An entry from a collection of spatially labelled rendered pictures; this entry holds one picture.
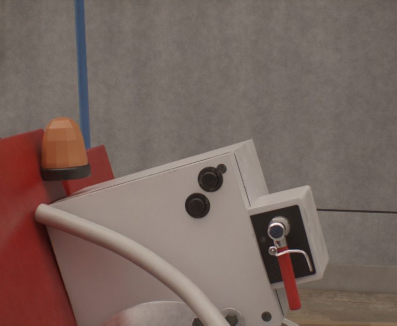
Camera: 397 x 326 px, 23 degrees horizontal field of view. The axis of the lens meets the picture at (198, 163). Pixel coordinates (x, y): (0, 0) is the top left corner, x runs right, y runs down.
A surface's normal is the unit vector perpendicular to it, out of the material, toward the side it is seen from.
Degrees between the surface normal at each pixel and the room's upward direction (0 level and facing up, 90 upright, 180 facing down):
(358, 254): 90
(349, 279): 90
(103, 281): 90
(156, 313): 81
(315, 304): 0
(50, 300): 70
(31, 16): 90
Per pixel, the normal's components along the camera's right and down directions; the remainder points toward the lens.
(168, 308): -0.19, -0.03
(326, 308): 0.00, -0.99
